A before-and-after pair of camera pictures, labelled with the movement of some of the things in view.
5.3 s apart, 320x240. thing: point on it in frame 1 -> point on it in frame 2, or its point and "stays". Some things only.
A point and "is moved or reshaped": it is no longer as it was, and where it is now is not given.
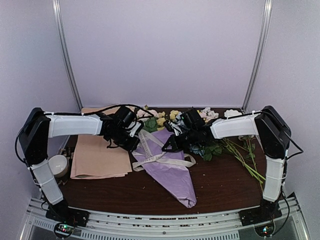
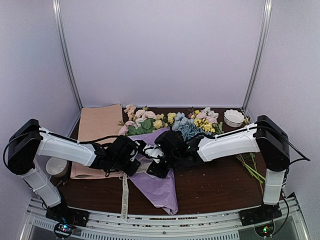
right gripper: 175,147 -> 157,172
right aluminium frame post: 268,4 stays
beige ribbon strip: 188,161 is moved or reshaped
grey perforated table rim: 166,225 stays
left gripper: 132,146 -> 130,171
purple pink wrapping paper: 169,168 is moved or reshaped
